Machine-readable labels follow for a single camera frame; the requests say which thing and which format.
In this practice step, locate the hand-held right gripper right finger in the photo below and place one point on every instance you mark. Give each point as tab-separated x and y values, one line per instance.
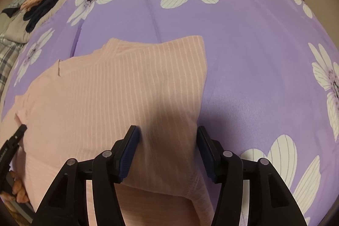
209	154

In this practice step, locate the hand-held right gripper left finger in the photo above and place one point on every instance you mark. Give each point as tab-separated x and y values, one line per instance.
129	151

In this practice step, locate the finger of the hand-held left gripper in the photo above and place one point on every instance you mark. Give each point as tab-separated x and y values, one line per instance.
18	136

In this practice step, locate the pink ribbed shirt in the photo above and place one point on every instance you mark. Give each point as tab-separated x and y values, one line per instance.
106	88

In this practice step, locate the pile of clothes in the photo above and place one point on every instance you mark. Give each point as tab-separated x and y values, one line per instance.
34	15

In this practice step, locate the person's left hand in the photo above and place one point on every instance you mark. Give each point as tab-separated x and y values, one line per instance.
20	191

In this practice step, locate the plaid cloth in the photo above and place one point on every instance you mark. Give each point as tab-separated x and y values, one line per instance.
8	56

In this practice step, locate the purple floral blanket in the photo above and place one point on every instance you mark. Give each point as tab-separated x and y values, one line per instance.
238	56

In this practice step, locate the light blue striped cloth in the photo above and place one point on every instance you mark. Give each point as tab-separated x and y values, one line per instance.
18	2

